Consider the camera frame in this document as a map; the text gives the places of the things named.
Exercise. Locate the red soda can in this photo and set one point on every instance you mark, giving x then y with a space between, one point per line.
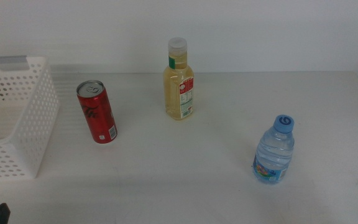
99 115

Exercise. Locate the yellow tea bottle white cap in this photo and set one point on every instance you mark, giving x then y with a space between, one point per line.
174 93

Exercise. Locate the white perforated plastic basket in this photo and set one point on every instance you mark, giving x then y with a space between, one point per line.
11 141

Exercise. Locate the small water bottle blue cap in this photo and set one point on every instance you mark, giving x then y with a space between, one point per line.
273 149

